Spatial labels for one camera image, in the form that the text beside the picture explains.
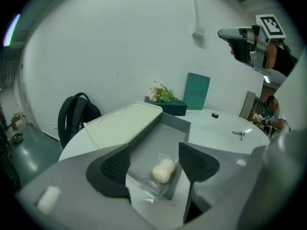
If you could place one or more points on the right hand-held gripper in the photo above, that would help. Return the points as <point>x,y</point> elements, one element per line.
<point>261,47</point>

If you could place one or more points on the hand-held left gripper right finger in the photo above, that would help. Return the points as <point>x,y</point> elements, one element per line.
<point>223,178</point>

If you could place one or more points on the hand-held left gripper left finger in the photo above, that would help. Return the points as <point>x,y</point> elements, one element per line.
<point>72,195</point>

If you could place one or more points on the black eyelash curler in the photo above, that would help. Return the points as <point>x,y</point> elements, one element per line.
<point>239,133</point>

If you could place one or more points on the makeup sponge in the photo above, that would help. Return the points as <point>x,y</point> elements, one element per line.
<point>163,174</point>

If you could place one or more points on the small black cap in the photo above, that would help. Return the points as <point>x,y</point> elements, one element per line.
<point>215,115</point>

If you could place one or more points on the person's right forearm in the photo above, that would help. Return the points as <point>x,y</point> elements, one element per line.
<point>285,59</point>

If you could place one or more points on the round white table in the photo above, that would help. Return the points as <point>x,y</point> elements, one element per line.
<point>216,130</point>

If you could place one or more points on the dark teal flat box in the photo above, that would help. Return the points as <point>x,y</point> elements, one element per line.
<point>168,108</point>

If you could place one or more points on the grey shelf unit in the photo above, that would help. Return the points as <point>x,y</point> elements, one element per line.
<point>247,104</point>

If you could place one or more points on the teal hardcover book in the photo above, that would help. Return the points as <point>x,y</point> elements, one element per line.
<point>196,92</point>

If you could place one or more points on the small pale flower bunch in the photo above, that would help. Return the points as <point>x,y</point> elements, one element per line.
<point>255,118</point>

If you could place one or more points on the black backpack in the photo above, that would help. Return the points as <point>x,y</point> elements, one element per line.
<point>72,118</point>

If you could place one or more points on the long ceiling light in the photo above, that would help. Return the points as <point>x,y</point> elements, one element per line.
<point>10,30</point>

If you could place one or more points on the white wall light switch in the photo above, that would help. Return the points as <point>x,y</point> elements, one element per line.
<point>197,30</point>

